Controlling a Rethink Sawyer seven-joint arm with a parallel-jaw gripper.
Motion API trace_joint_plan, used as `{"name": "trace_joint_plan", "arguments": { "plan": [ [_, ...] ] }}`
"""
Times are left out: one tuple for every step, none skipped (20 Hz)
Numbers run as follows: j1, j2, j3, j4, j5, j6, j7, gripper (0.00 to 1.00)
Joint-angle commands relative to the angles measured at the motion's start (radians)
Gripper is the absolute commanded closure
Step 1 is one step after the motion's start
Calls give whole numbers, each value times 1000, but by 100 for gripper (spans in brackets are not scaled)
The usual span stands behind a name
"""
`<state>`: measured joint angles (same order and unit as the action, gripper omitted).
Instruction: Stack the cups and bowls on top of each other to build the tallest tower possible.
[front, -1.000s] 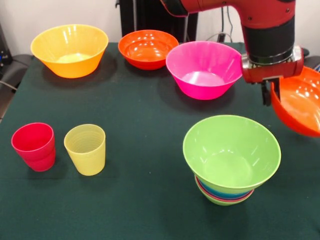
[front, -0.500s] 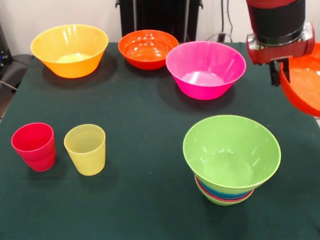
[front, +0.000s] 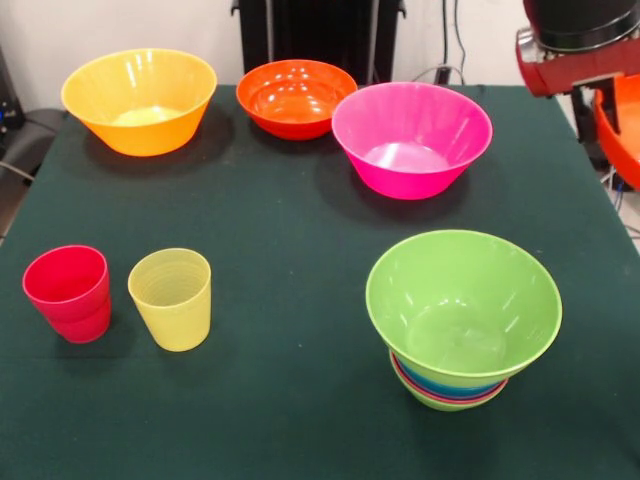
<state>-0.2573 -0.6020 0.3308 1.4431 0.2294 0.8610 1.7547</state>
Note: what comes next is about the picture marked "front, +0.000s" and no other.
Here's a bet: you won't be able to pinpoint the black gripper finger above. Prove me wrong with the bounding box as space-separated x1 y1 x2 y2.
602 79 624 136
572 85 596 144

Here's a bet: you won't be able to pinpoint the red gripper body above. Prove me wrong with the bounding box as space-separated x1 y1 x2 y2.
515 27 640 99

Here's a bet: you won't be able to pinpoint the orange shallow bowl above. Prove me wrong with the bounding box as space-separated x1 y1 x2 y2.
235 59 359 141
593 73 640 191

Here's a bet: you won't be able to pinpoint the large green bowl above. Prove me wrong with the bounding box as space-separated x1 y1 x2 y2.
364 229 564 380

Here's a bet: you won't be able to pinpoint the blue bowl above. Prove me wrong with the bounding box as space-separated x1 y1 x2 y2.
394 355 507 397

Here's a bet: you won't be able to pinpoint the small red bowl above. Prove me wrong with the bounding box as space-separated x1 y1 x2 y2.
388 349 510 405

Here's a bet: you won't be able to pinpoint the small green bowl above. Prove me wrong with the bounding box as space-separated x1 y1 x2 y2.
394 372 506 413

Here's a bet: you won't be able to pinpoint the black round base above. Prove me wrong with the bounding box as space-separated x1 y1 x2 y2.
582 137 609 171

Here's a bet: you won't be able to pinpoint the large pink bowl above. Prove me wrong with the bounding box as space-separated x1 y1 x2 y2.
330 82 494 201

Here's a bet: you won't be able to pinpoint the large yellow-orange bowl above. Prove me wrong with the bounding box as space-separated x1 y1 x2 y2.
60 47 218 158

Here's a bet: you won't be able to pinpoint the yellow cup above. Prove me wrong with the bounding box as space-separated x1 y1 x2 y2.
127 248 213 353

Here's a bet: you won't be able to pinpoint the dark green tablecloth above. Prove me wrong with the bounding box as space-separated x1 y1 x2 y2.
0 84 640 480

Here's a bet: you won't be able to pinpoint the dark grey seat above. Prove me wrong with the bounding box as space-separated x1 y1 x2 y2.
0 107 69 184

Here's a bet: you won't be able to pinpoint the red cup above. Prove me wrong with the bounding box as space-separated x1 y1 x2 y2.
45 295 113 345
22 244 111 326

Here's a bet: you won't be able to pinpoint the black equipment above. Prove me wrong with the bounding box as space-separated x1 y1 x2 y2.
0 44 26 131

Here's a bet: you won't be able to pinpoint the light cables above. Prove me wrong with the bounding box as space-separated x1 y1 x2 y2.
602 167 634 214

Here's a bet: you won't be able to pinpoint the black hanging cable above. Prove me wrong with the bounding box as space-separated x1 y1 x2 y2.
439 0 470 71

